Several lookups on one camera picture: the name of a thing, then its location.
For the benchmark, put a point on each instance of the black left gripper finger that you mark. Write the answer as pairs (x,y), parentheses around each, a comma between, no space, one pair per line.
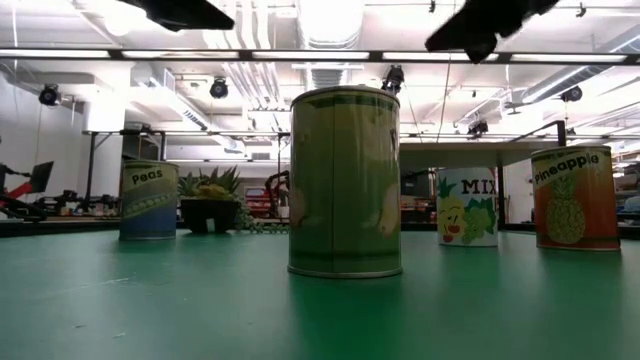
(185,15)

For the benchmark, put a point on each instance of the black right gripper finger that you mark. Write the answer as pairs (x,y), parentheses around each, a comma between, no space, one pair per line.
(470,25)
(500,35)

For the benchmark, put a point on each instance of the white mix fruit can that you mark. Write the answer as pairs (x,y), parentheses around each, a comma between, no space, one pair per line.
(467,207)

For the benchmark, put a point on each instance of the orange pineapple can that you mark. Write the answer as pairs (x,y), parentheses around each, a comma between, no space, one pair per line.
(575,200)

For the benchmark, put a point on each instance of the peas can green blue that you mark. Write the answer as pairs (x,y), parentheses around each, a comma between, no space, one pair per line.
(149,202)

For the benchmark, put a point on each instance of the green pears can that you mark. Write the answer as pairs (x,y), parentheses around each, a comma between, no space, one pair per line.
(345,185)

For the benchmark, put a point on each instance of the black red background robot arm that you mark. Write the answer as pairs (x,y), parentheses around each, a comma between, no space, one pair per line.
(277,182)

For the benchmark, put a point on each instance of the shelf with black legs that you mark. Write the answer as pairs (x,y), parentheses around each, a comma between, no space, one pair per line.
(465,152)

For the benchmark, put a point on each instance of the red storage bins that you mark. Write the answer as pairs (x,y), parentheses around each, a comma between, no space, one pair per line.
(257,197)

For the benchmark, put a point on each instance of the succulent plant in black pot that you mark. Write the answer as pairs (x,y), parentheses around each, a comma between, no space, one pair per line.
(210,215)

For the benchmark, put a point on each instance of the black background monitor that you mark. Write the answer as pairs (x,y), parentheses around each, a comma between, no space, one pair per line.
(41,176)

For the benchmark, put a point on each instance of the red background robot part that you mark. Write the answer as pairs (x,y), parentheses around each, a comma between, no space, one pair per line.
(22,191)

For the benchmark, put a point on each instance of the overhead black frame bar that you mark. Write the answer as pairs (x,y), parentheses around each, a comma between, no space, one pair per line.
(242,55)

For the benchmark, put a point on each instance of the black ceiling-mounted camera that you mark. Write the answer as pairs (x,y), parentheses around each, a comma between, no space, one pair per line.
(571,93)
(49,95)
(477,128)
(218,88)

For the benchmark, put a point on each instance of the black overhead rig camera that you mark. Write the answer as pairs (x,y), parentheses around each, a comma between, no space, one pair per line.
(394,77)

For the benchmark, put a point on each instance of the black background workstation frame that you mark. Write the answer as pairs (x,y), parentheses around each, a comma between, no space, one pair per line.
(91,165)

